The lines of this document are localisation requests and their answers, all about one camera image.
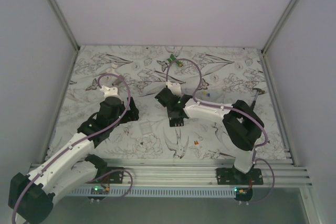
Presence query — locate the black fuse box base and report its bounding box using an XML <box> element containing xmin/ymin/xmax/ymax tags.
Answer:
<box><xmin>169</xmin><ymin>118</ymin><xmax>184</xmax><ymax>127</ymax></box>

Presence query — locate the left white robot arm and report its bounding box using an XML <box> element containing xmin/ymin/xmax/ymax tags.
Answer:
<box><xmin>8</xmin><ymin>96</ymin><xmax>139</xmax><ymax>223</ymax></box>

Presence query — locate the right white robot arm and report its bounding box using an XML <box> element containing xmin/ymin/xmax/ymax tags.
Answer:
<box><xmin>155</xmin><ymin>87</ymin><xmax>266</xmax><ymax>185</ymax></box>

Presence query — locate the clear fuse box cover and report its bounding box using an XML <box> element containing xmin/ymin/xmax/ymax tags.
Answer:
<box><xmin>139</xmin><ymin>122</ymin><xmax>153</xmax><ymax>135</ymax></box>

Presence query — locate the white and grey pipe fitting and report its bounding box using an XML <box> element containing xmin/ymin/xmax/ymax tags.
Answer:
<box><xmin>106</xmin><ymin>62</ymin><xmax>124</xmax><ymax>86</ymax></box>

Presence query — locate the floral printed table mat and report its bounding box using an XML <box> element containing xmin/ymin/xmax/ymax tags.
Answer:
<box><xmin>46</xmin><ymin>45</ymin><xmax>286</xmax><ymax>159</ymax></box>

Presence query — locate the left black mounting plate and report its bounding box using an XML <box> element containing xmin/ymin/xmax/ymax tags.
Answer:
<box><xmin>86</xmin><ymin>167</ymin><xmax>124</xmax><ymax>184</ymax></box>

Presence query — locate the black mounting plate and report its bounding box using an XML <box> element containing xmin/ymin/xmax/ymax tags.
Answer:
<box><xmin>215</xmin><ymin>168</ymin><xmax>264</xmax><ymax>185</ymax></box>
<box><xmin>86</xmin><ymin>167</ymin><xmax>124</xmax><ymax>184</ymax></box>

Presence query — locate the small grey hammer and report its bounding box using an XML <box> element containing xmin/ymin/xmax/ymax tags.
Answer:
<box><xmin>250</xmin><ymin>88</ymin><xmax>265</xmax><ymax>109</ymax></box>

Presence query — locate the left controller board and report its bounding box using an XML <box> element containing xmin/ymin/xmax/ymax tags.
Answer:
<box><xmin>91</xmin><ymin>186</ymin><xmax>110</xmax><ymax>195</ymax></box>

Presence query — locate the controller board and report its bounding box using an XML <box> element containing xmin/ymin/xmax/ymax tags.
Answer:
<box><xmin>91</xmin><ymin>186</ymin><xmax>110</xmax><ymax>195</ymax></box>
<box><xmin>234</xmin><ymin>187</ymin><xmax>253</xmax><ymax>196</ymax></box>

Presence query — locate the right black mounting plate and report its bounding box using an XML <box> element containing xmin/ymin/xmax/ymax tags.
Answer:
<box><xmin>215</xmin><ymin>168</ymin><xmax>264</xmax><ymax>185</ymax></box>

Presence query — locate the right controller board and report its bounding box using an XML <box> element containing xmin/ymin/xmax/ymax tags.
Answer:
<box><xmin>234</xmin><ymin>187</ymin><xmax>253</xmax><ymax>196</ymax></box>

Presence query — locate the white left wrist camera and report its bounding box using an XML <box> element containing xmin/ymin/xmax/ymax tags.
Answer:
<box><xmin>100</xmin><ymin>86</ymin><xmax>121</xmax><ymax>100</ymax></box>

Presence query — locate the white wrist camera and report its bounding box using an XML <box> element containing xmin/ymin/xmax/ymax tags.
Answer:
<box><xmin>100</xmin><ymin>86</ymin><xmax>121</xmax><ymax>100</ymax></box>
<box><xmin>166</xmin><ymin>81</ymin><xmax>182</xmax><ymax>97</ymax></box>

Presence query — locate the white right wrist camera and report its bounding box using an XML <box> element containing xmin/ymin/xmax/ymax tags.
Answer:
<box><xmin>166</xmin><ymin>81</ymin><xmax>182</xmax><ymax>97</ymax></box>

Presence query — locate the white slotted cable duct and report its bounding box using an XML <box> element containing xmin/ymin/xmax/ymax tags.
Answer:
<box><xmin>69</xmin><ymin>186</ymin><xmax>236</xmax><ymax>198</ymax></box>

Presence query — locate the aluminium frame rail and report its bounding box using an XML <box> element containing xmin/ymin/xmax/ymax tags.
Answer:
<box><xmin>28</xmin><ymin>158</ymin><xmax>313</xmax><ymax>188</ymax></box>

